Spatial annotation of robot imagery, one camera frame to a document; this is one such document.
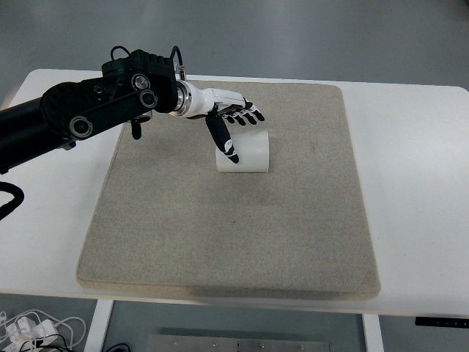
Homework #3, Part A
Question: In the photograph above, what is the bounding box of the grey metal plate with screws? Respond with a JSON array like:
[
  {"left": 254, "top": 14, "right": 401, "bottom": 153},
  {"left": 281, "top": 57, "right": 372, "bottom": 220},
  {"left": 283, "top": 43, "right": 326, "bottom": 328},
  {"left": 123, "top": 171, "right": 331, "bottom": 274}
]
[{"left": 147, "top": 334, "right": 331, "bottom": 352}]

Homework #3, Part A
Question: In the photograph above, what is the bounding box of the white power strip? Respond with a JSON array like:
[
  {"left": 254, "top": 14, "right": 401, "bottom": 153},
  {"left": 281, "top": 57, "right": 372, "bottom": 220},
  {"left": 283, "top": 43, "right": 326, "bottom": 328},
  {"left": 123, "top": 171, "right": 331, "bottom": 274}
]
[{"left": 4, "top": 317, "right": 60, "bottom": 348}]

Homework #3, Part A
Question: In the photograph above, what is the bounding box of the white ribbed cup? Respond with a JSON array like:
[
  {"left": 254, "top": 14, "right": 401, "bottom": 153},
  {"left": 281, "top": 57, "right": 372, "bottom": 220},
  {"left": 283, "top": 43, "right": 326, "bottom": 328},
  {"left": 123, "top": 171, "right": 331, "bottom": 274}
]
[{"left": 215, "top": 130, "right": 271, "bottom": 174}]

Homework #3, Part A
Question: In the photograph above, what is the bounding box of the white cable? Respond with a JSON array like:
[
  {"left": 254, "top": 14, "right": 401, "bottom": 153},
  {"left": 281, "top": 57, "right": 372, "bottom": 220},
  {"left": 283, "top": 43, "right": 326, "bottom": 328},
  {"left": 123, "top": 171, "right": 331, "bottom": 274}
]
[{"left": 0, "top": 309, "right": 87, "bottom": 352}]

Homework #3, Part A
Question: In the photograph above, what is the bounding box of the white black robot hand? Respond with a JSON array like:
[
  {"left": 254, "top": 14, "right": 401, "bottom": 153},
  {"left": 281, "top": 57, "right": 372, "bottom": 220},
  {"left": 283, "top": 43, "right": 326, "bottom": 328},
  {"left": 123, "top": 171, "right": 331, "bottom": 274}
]
[{"left": 184, "top": 82, "right": 265, "bottom": 165}]

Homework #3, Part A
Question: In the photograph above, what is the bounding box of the black table control panel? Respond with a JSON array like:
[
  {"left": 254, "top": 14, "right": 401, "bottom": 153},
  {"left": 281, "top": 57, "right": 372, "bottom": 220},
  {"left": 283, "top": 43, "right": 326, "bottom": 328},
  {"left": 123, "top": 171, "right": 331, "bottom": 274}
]
[{"left": 414, "top": 315, "right": 469, "bottom": 327}]

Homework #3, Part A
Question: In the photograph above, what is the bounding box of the white table leg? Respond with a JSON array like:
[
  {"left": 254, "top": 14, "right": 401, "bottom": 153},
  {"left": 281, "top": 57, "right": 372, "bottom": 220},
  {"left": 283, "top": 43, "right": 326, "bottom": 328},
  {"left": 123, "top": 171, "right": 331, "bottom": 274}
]
[
  {"left": 361, "top": 313, "right": 385, "bottom": 352},
  {"left": 84, "top": 299, "right": 115, "bottom": 352}
]

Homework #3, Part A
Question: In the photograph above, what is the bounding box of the beige felt mat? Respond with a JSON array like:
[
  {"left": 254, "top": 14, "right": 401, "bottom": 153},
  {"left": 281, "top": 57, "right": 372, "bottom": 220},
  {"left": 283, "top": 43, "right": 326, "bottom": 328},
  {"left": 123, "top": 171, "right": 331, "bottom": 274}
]
[{"left": 75, "top": 77, "right": 382, "bottom": 302}]

